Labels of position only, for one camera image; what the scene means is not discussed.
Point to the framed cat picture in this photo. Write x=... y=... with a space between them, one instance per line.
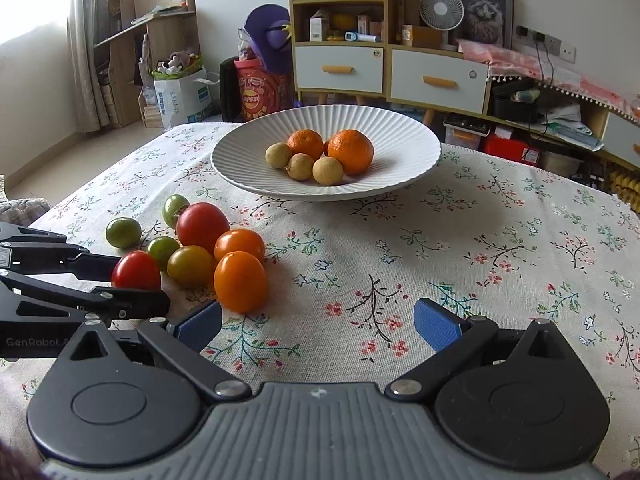
x=485 y=10

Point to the clear plastic storage bin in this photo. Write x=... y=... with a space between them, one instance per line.
x=465 y=137

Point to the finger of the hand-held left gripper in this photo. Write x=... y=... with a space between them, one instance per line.
x=125 y=304
x=90 y=266

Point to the black standing panel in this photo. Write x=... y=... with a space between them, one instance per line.
x=230 y=90

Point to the red box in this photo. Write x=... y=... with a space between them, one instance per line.
x=510 y=149

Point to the floral tablecloth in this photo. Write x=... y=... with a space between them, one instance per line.
x=450 y=260

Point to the pink cloth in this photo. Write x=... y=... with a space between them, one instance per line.
x=525 y=65

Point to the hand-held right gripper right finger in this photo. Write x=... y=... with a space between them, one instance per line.
x=437 y=322

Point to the low wooden cabinet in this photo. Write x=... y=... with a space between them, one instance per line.
x=622 y=135

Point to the red tomato with stem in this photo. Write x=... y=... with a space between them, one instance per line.
x=136 y=271

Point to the grey quilted blanket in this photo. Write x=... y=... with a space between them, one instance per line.
x=20 y=205

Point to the white shopping bag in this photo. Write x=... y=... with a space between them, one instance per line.
x=180 y=100

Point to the white ribbed plate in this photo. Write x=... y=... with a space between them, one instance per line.
x=400 y=170

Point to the yellow egg trays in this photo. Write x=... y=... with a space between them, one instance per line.
x=627 y=187

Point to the oval orange tomato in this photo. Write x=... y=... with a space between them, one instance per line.
x=240 y=282

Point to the grey plush toy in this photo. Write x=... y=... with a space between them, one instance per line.
x=175 y=62

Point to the grey curtain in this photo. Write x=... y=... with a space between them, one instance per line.
x=87 y=35

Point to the wooden bookshelf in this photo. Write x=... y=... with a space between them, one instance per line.
x=165 y=30

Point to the red snack bucket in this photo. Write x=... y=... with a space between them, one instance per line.
x=260 y=92

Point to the purple plush toy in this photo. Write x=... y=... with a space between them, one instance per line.
x=267 y=25

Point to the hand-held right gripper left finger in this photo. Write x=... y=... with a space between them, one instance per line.
x=197 y=322

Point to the white desk fan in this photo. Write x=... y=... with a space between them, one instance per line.
x=440 y=7

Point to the olive green tomato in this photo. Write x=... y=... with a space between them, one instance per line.
x=190 y=266

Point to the wall power outlet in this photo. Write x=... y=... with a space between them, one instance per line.
x=530 y=34

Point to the small mandarin orange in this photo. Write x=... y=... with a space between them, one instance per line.
x=306 y=143

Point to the white carton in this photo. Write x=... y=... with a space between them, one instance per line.
x=318 y=26

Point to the cardboard box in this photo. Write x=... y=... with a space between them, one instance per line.
x=422 y=36

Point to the large mandarin orange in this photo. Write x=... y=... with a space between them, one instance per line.
x=352 y=151

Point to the round orange tomato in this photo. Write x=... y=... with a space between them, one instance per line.
x=240 y=244

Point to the blue white thermometer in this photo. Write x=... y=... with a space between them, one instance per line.
x=361 y=37

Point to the longan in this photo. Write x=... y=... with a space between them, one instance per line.
x=327 y=170
x=300 y=166
x=278 y=155

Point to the wooden shelf cabinet with drawer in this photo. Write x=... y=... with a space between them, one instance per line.
x=337 y=57

